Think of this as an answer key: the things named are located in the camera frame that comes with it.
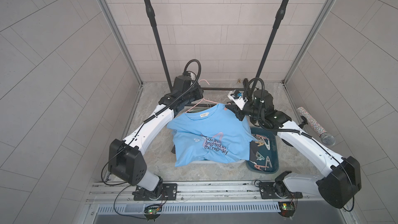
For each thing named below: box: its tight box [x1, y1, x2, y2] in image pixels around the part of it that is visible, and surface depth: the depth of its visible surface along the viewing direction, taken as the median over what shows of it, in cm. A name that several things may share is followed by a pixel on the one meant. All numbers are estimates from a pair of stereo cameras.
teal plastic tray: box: [246, 127, 279, 175], surface depth 82 cm
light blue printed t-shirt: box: [166, 103, 254, 167], surface depth 77 cm
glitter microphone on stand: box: [296, 106, 336, 146], surface depth 69 cm
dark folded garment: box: [249, 141, 259, 162], surface depth 82 cm
